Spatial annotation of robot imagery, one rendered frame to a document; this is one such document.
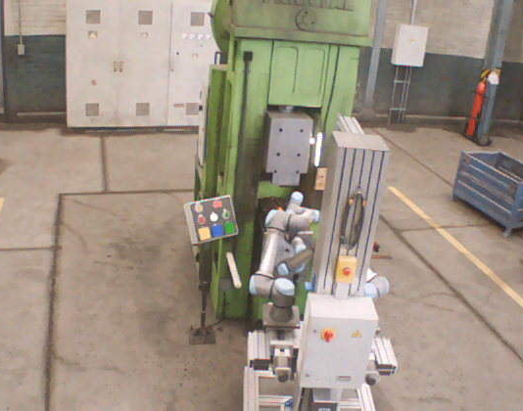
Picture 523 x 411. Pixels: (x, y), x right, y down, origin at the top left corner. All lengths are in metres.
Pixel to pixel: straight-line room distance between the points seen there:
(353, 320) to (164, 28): 6.89
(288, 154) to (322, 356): 1.65
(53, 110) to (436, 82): 7.21
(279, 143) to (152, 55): 5.31
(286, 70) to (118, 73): 5.32
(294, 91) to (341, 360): 1.98
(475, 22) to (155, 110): 6.49
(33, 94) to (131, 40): 1.97
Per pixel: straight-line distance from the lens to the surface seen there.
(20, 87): 9.87
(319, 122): 4.23
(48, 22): 9.64
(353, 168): 2.71
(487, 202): 7.58
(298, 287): 4.55
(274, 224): 3.46
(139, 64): 9.09
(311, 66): 4.11
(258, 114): 4.10
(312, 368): 3.03
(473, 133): 11.31
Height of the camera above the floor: 2.82
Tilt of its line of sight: 24 degrees down
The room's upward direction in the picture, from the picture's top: 6 degrees clockwise
